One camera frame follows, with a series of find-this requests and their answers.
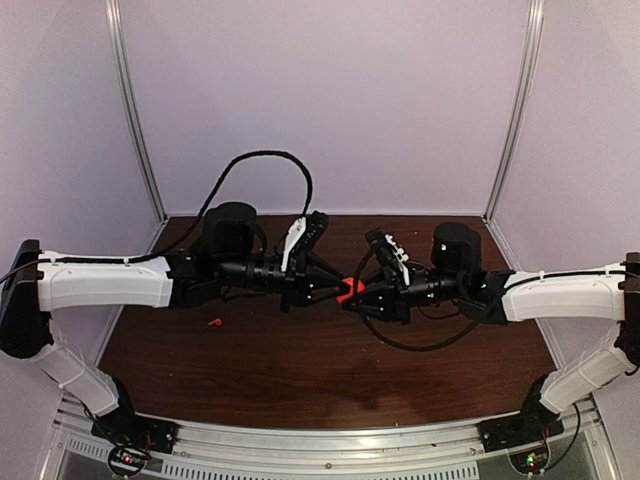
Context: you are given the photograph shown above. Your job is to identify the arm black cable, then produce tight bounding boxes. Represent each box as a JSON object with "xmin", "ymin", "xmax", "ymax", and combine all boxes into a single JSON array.
[
  {"xmin": 124, "ymin": 149, "xmax": 314, "ymax": 264},
  {"xmin": 352, "ymin": 247, "xmax": 481, "ymax": 352}
]

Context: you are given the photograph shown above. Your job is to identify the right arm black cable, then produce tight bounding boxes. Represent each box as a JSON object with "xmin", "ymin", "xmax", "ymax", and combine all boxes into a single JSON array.
[{"xmin": 352, "ymin": 247, "xmax": 481, "ymax": 352}]

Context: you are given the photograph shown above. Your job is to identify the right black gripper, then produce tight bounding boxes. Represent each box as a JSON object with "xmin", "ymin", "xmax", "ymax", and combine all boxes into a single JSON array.
[{"xmin": 341, "ymin": 266, "xmax": 465, "ymax": 326}]

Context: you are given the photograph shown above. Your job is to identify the left aluminium frame post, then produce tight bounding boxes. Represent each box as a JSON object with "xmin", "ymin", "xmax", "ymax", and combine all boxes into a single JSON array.
[{"xmin": 105, "ymin": 0, "xmax": 168, "ymax": 223}]

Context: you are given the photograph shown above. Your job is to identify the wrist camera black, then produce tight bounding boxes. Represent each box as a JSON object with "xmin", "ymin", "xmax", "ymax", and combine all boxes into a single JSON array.
[
  {"xmin": 365, "ymin": 229, "xmax": 410, "ymax": 285},
  {"xmin": 280, "ymin": 211, "xmax": 329, "ymax": 273}
]

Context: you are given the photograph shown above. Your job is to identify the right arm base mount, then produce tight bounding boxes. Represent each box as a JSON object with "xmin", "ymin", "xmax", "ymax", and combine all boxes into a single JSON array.
[{"xmin": 478, "ymin": 413, "xmax": 564, "ymax": 453}]

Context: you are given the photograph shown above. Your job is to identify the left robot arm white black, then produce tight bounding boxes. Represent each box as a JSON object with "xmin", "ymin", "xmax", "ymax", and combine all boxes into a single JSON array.
[{"xmin": 1, "ymin": 202, "xmax": 349, "ymax": 444}]

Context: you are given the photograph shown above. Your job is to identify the aluminium frame post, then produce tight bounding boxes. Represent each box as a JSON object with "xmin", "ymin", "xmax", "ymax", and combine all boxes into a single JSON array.
[
  {"xmin": 105, "ymin": 0, "xmax": 168, "ymax": 223},
  {"xmin": 483, "ymin": 0, "xmax": 545, "ymax": 224}
]

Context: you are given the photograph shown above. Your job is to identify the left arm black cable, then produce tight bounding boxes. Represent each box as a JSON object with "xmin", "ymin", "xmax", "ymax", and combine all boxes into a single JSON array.
[{"xmin": 124, "ymin": 149, "xmax": 314, "ymax": 264}]

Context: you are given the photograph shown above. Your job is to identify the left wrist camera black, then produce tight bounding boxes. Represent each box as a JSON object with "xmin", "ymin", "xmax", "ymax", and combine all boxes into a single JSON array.
[{"xmin": 280, "ymin": 211, "xmax": 329, "ymax": 273}]

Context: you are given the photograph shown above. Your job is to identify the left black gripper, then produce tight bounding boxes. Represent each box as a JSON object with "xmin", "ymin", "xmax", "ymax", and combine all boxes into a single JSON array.
[{"xmin": 218, "ymin": 252, "xmax": 351, "ymax": 314}]

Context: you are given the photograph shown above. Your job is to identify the front aluminium rail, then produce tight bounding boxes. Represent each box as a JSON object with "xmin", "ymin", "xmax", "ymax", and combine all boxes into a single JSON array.
[{"xmin": 35, "ymin": 398, "xmax": 622, "ymax": 479}]

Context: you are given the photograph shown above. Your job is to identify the right aluminium frame post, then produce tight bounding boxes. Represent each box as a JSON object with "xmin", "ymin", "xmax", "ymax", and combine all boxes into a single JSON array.
[{"xmin": 483, "ymin": 0, "xmax": 545, "ymax": 224}]

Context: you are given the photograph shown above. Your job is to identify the orange round case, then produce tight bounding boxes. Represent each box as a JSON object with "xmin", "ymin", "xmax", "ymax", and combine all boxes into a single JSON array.
[{"xmin": 336, "ymin": 277, "xmax": 366, "ymax": 305}]

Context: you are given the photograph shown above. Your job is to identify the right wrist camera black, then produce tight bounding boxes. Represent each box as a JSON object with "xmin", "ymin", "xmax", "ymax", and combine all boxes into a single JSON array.
[{"xmin": 365, "ymin": 229, "xmax": 410, "ymax": 285}]

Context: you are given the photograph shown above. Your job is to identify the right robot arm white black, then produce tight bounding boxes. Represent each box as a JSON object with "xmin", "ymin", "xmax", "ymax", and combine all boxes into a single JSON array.
[{"xmin": 339, "ymin": 222, "xmax": 639, "ymax": 442}]

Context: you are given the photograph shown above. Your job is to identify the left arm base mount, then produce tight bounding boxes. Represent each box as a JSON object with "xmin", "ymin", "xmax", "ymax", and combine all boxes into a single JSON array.
[{"xmin": 91, "ymin": 416, "xmax": 178, "ymax": 454}]

